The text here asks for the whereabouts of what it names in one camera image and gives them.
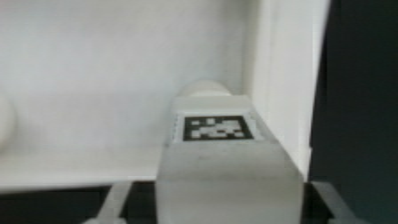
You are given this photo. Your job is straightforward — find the white square tabletop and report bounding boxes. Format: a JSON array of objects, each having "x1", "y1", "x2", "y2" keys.
[{"x1": 0, "y1": 0, "x2": 333, "y2": 193}]

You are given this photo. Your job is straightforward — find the white table leg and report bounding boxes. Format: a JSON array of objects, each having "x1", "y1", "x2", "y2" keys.
[
  {"x1": 0, "y1": 94, "x2": 16, "y2": 151},
  {"x1": 157, "y1": 80, "x2": 304, "y2": 224}
]

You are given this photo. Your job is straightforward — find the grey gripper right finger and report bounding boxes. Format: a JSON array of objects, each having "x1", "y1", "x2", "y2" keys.
[{"x1": 308, "y1": 181, "x2": 372, "y2": 224}]

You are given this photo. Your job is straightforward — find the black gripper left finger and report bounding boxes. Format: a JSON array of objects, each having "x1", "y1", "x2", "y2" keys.
[{"x1": 82, "y1": 182, "x2": 134, "y2": 224}]

